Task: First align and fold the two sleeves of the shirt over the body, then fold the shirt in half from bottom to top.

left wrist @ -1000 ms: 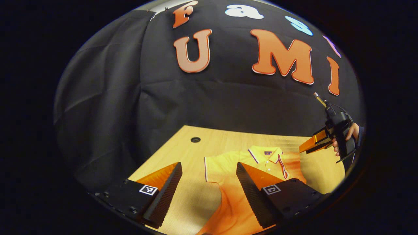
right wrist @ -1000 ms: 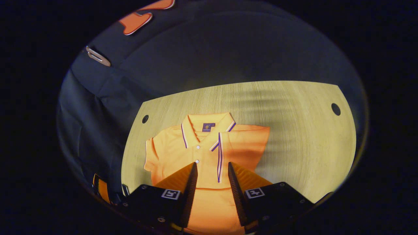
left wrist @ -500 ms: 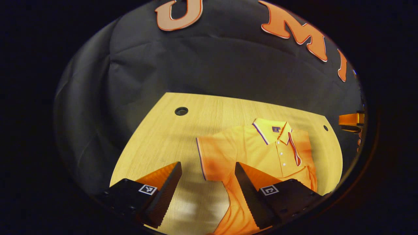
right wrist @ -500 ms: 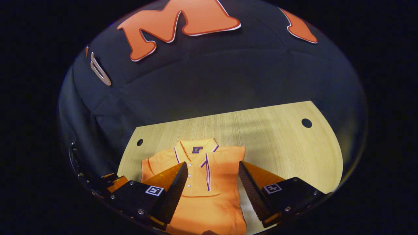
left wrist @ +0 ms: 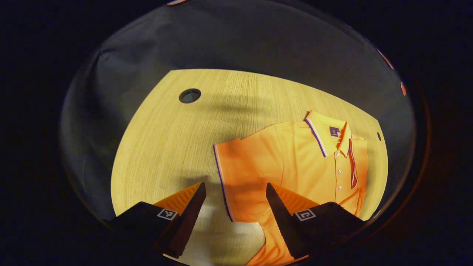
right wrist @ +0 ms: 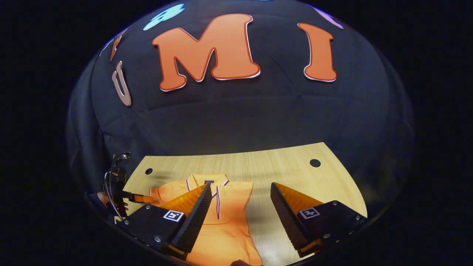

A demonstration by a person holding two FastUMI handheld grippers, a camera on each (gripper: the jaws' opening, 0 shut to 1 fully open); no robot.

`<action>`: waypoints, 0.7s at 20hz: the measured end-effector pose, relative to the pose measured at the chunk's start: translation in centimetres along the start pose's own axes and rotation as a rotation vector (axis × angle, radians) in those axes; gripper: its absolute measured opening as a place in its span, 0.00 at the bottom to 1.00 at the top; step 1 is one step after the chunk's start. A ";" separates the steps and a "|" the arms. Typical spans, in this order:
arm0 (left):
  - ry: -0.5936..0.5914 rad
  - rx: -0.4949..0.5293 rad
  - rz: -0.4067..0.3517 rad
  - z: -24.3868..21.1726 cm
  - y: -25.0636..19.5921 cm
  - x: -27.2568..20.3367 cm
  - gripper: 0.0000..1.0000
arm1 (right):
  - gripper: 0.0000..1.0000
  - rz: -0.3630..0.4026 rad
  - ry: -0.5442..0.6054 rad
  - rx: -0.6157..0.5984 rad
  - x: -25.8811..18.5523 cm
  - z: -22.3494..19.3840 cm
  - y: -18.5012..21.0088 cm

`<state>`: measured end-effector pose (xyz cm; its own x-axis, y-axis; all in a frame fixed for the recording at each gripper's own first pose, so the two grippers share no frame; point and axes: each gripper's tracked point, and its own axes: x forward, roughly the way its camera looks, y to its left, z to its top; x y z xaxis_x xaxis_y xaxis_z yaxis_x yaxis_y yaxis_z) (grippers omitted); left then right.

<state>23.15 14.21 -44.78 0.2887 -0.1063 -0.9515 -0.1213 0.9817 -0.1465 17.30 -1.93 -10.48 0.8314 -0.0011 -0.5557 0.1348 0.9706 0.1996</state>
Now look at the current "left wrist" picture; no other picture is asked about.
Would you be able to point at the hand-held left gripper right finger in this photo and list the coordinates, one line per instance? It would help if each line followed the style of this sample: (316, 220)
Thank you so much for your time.
(284, 225)

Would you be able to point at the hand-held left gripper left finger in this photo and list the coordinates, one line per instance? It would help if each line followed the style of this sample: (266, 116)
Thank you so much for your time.
(186, 225)

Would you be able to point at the orange T-shirt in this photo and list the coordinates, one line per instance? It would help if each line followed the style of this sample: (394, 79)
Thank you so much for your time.
(281, 162)

